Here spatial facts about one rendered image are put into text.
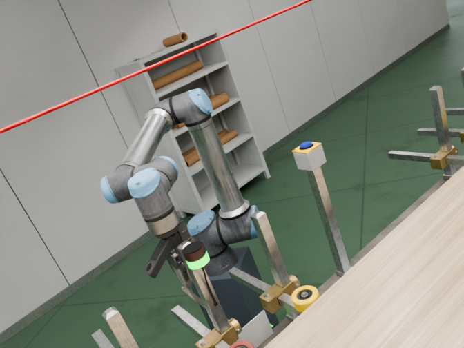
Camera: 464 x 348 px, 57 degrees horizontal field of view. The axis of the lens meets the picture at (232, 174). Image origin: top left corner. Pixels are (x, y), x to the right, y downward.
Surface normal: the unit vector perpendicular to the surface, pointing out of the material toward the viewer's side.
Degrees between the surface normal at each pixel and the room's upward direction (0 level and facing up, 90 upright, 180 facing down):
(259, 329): 90
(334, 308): 0
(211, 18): 90
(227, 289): 90
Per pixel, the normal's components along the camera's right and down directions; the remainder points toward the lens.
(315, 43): 0.64, 0.07
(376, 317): -0.33, -0.88
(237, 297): -0.28, 0.45
